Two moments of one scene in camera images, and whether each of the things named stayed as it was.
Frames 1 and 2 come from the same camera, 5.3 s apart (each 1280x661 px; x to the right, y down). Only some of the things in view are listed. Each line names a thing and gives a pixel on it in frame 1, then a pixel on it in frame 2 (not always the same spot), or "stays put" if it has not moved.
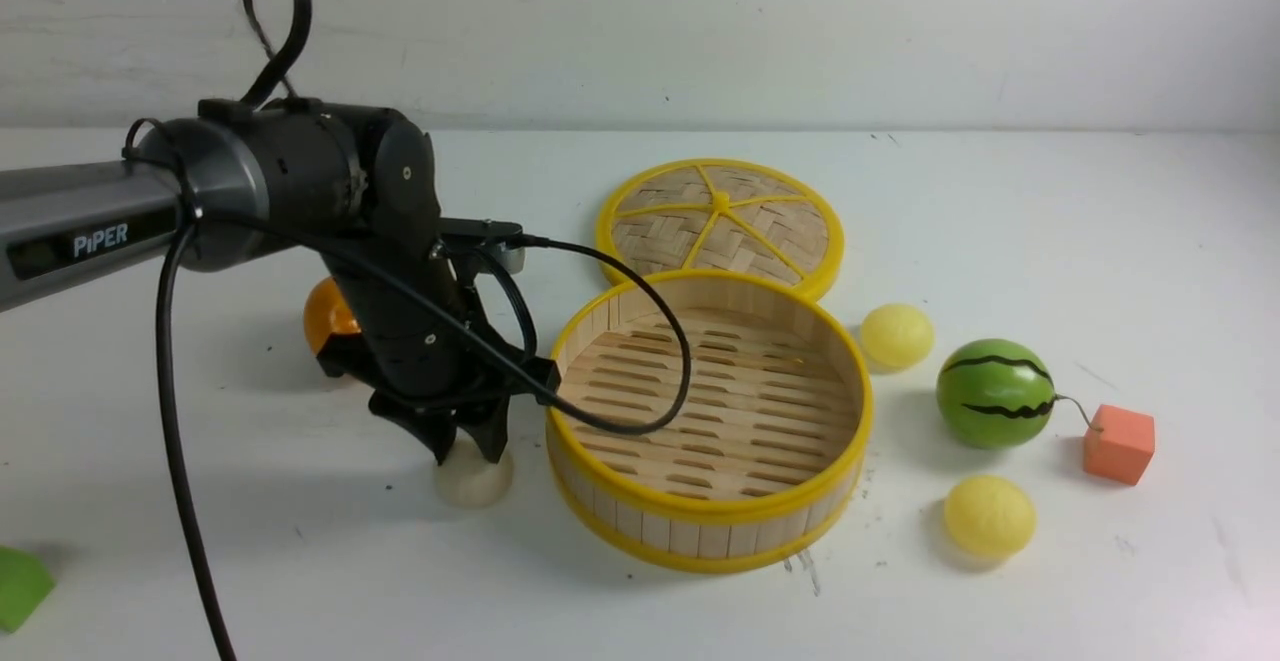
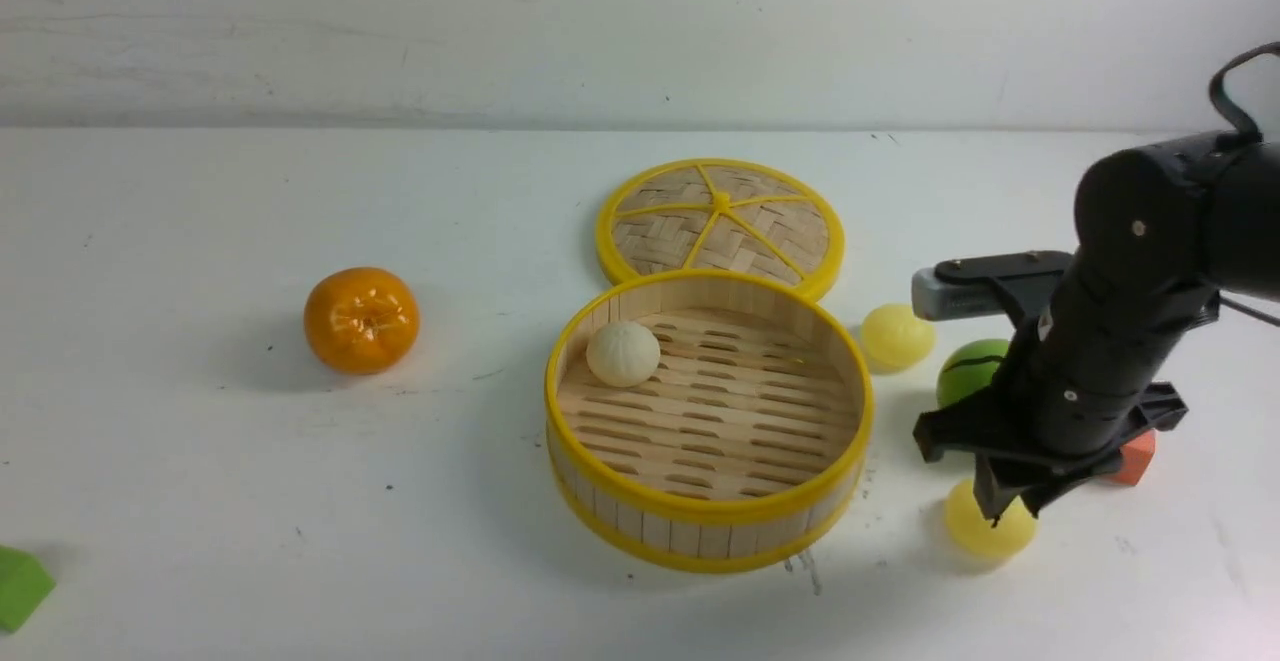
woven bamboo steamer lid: (717, 214) stays put
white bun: (468, 478) -> (623, 354)
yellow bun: (897, 335) stays put
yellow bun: (990, 516) stays put
